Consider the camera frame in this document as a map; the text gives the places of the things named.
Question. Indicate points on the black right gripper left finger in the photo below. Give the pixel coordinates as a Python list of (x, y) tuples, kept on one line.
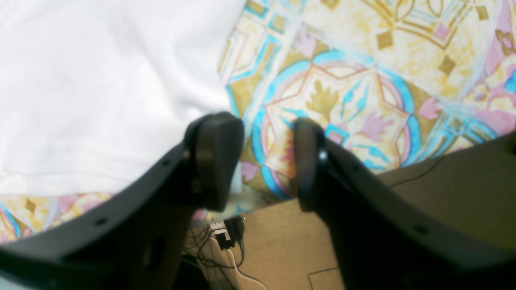
[(135, 239)]

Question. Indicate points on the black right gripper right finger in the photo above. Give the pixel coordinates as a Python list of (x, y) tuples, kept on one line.
[(380, 240)]

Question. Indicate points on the white printed T-shirt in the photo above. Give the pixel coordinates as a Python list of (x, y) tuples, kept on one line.
[(94, 92)]

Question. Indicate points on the small white power strip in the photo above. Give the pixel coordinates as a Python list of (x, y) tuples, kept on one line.
[(229, 232)]

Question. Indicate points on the patterned tablecloth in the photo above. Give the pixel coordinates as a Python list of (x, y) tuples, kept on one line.
[(396, 82)]

